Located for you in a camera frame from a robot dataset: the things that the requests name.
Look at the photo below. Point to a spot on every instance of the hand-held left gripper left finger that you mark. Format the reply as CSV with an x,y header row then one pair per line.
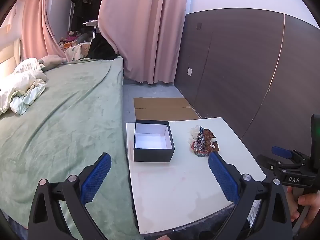
x,y
96,177

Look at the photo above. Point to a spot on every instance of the cream headboard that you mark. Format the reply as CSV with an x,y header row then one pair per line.
x,y
8,52

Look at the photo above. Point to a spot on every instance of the pale patterned bedding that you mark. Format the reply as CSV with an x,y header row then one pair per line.
x,y
76,52

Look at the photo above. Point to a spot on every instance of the grey-green pillow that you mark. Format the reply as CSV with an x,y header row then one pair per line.
x,y
51,61

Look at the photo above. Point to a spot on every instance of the person's right hand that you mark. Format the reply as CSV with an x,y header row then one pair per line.
x,y
310,210

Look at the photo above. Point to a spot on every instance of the narrow pink curtain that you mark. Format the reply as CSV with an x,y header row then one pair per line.
x,y
37,17

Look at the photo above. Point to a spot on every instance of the pile of mixed jewelry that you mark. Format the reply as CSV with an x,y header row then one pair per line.
x,y
203,141

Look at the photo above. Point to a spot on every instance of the black cloth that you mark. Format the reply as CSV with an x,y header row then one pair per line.
x,y
101,48

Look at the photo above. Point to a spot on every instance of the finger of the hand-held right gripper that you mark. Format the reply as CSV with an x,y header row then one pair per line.
x,y
281,152
267,163

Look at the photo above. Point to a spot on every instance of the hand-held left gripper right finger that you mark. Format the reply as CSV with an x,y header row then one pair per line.
x,y
223,177

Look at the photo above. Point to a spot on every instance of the green bed blanket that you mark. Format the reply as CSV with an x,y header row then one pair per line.
x,y
62,130

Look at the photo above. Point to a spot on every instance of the wide pink curtain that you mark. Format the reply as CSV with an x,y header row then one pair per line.
x,y
140,30

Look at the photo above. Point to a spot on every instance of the light blue cloth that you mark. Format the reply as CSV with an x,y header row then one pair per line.
x,y
25,100

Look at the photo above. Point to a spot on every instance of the flat cardboard sheet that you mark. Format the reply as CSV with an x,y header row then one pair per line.
x,y
162,108

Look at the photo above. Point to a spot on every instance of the black jewelry box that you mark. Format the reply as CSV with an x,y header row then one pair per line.
x,y
152,155

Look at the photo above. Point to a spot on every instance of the pile of plush toys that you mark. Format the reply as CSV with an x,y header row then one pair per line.
x,y
72,36

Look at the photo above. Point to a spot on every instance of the white wall socket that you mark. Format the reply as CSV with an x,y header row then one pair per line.
x,y
190,71

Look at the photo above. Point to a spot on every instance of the white crumpled duvet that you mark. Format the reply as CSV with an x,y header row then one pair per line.
x,y
20,82

